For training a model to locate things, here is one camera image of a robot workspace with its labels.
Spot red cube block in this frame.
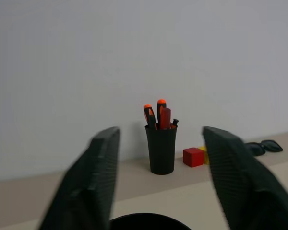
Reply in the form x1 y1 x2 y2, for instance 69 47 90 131
183 147 205 168

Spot dark red screwdriver handle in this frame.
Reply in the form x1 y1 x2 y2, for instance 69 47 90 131
160 107 172 130

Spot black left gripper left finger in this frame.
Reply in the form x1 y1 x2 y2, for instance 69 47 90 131
37 126 121 230

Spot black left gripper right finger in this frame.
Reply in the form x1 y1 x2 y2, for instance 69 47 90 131
202 126 288 230

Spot orange black screwdriver handle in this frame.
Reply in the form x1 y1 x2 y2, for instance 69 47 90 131
156 98 168 130
143 103 157 131

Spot black sunglasses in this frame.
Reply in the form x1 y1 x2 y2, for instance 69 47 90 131
244 138 284 157

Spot black round cup rim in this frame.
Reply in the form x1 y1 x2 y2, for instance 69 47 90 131
109 212 192 230

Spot tall black tool cup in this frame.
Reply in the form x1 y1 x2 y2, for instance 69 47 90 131
144 124 179 175

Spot yellow cube block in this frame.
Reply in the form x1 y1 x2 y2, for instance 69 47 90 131
198 145 210 165

